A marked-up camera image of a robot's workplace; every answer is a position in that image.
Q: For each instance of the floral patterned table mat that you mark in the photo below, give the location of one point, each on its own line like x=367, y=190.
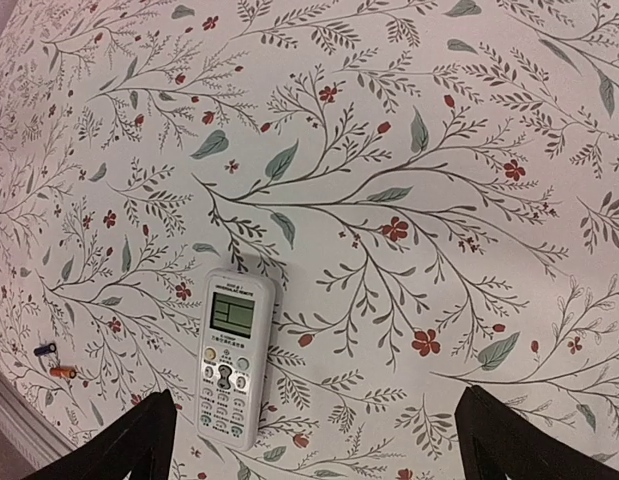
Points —
x=433, y=187

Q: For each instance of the aluminium table edge rail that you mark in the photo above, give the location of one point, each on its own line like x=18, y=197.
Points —
x=32, y=436

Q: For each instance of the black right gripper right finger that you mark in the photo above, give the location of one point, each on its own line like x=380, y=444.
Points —
x=497, y=443

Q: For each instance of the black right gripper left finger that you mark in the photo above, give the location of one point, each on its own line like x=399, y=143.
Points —
x=138, y=445

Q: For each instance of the orange AAA battery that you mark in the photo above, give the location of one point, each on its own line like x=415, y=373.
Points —
x=63, y=372

